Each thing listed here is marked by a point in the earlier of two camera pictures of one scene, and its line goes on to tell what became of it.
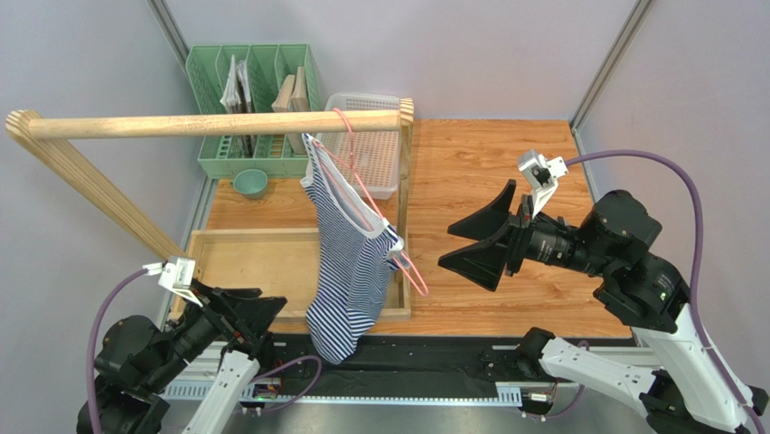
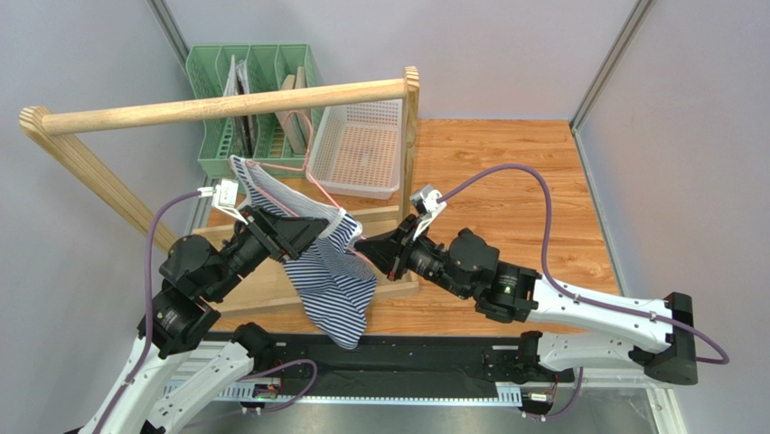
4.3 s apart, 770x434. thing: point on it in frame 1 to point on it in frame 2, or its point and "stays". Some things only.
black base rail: (397, 369) stays
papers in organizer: (238, 100) stays
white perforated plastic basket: (371, 157) stays
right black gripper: (518, 234) to (401, 252)
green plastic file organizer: (267, 66) stays
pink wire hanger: (351, 165) to (294, 168)
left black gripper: (256, 309) to (285, 237)
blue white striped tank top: (356, 250) to (333, 278)
